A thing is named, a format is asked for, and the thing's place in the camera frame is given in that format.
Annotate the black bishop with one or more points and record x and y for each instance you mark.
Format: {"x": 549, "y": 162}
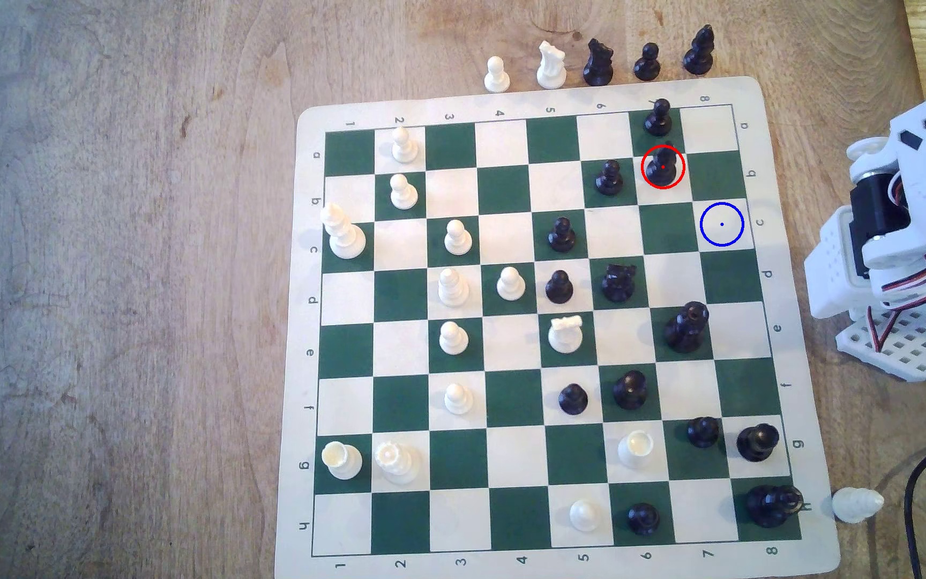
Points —
{"x": 661, "y": 169}
{"x": 698, "y": 56}

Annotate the green and cream chess mat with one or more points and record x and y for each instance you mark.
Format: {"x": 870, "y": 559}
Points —
{"x": 515, "y": 462}

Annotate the white pawn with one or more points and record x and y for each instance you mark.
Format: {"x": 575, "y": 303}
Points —
{"x": 497, "y": 76}
{"x": 452, "y": 340}
{"x": 510, "y": 285}
{"x": 404, "y": 147}
{"x": 452, "y": 289}
{"x": 458, "y": 400}
{"x": 403, "y": 194}
{"x": 584, "y": 515}
{"x": 456, "y": 240}

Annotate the black pawn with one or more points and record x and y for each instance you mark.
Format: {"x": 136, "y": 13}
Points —
{"x": 559, "y": 289}
{"x": 703, "y": 433}
{"x": 609, "y": 181}
{"x": 562, "y": 237}
{"x": 643, "y": 519}
{"x": 657, "y": 121}
{"x": 573, "y": 400}
{"x": 647, "y": 66}

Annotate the white knight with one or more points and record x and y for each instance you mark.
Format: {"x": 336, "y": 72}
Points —
{"x": 551, "y": 71}
{"x": 565, "y": 336}

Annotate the white bishop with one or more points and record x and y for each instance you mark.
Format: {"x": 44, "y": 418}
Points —
{"x": 855, "y": 505}
{"x": 345, "y": 236}

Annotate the black knight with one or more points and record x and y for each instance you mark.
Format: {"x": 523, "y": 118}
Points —
{"x": 598, "y": 68}
{"x": 618, "y": 284}

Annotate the white queen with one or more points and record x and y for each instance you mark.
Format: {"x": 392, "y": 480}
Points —
{"x": 395, "y": 463}

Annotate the black rook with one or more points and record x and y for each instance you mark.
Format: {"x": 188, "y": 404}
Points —
{"x": 630, "y": 391}
{"x": 756, "y": 443}

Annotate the white rook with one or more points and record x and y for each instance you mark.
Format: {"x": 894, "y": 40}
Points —
{"x": 636, "y": 450}
{"x": 342, "y": 461}

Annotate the black queen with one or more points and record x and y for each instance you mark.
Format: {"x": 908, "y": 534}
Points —
{"x": 684, "y": 330}

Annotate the black king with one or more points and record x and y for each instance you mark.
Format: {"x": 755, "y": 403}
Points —
{"x": 770, "y": 507}

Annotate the white grid base plate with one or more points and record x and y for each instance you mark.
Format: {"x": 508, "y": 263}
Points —
{"x": 905, "y": 354}

